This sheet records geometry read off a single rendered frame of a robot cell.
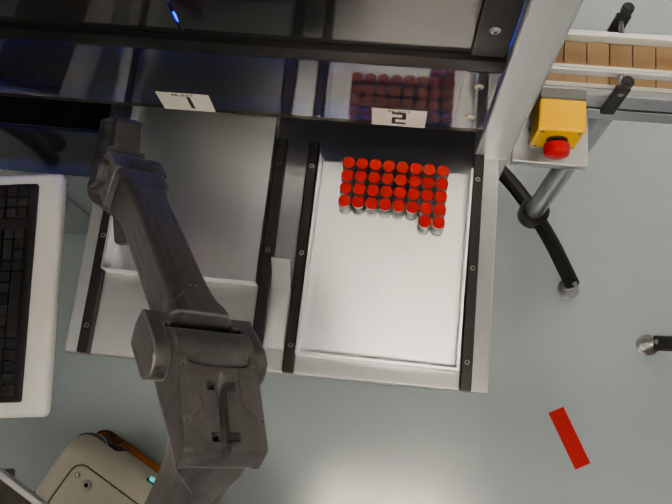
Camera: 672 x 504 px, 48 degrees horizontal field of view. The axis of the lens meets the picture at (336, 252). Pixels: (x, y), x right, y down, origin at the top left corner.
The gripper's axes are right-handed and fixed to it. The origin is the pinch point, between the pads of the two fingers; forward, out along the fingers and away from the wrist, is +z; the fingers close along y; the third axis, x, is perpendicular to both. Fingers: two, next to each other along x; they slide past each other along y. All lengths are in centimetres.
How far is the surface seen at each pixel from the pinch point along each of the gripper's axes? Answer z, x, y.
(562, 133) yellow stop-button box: -3, -66, 3
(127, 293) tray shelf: 8.4, 7.7, -8.7
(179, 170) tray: 9.0, -2.9, 11.9
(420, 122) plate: -2.6, -44.6, 9.1
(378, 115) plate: -4.2, -38.2, 10.6
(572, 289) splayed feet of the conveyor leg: 96, -88, -6
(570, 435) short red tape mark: 98, -80, -45
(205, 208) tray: 9.0, -6.8, 4.3
